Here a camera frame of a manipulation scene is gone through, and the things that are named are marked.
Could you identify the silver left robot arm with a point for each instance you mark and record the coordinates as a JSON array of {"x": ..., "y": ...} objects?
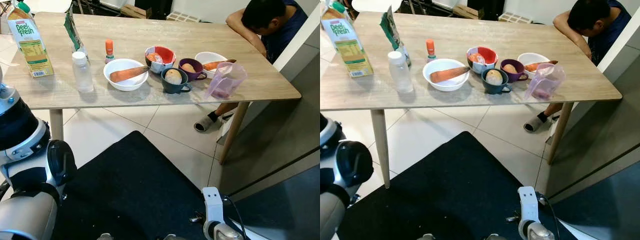
[
  {"x": 332, "y": 215},
  {"x": 25, "y": 210}
]

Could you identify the Peel Fresh juice carton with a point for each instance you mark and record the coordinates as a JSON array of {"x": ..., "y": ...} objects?
[
  {"x": 347, "y": 45},
  {"x": 30, "y": 45}
]

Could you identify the pink plastic jug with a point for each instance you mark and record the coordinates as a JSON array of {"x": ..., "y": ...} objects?
[
  {"x": 225, "y": 82},
  {"x": 545, "y": 84}
]

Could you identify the green white snack pouch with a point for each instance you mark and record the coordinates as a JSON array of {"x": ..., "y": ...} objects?
[
  {"x": 74, "y": 32},
  {"x": 392, "y": 30}
]

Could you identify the orange carrot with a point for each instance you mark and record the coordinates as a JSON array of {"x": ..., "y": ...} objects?
[
  {"x": 536, "y": 65},
  {"x": 447, "y": 74},
  {"x": 125, "y": 74},
  {"x": 215, "y": 64}
]

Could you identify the purple cup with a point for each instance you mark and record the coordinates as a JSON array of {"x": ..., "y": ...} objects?
[
  {"x": 517, "y": 76},
  {"x": 196, "y": 75}
]

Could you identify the small orange capped bottle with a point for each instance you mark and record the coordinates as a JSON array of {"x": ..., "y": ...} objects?
[
  {"x": 109, "y": 47},
  {"x": 430, "y": 47}
]

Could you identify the brown potato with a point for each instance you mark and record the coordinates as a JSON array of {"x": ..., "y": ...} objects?
[
  {"x": 494, "y": 77},
  {"x": 188, "y": 67},
  {"x": 510, "y": 68},
  {"x": 173, "y": 76}
]

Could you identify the black fabric mat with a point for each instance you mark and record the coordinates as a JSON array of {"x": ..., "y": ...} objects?
[
  {"x": 450, "y": 190},
  {"x": 130, "y": 190}
]

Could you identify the dark teal cup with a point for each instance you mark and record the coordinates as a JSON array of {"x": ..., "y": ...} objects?
[
  {"x": 172, "y": 88},
  {"x": 492, "y": 89}
]

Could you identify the grey left robot foot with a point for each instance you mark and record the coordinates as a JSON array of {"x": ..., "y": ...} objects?
[
  {"x": 105, "y": 237},
  {"x": 426, "y": 237}
]

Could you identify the grey robot foot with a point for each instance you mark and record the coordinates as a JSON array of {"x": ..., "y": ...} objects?
[
  {"x": 426, "y": 237},
  {"x": 105, "y": 237},
  {"x": 495, "y": 237},
  {"x": 175, "y": 237}
]

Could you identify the red white bowl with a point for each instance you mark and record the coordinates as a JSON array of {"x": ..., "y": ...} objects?
[
  {"x": 488, "y": 54},
  {"x": 166, "y": 54}
]

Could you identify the orange vegetable piece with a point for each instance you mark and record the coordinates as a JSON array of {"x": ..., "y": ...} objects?
[
  {"x": 475, "y": 57},
  {"x": 154, "y": 57}
]

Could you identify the light wooden table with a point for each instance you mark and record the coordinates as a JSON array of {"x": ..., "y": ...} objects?
[
  {"x": 475, "y": 40},
  {"x": 150, "y": 40}
]

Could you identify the brown cardboard box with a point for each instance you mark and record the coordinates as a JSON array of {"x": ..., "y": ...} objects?
[
  {"x": 135, "y": 11},
  {"x": 467, "y": 11}
]

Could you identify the grey right robot foot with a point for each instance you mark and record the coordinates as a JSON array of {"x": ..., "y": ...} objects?
[
  {"x": 175, "y": 237},
  {"x": 495, "y": 237}
]

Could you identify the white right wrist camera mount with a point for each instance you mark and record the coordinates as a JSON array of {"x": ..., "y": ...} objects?
[
  {"x": 212, "y": 202},
  {"x": 527, "y": 202}
]

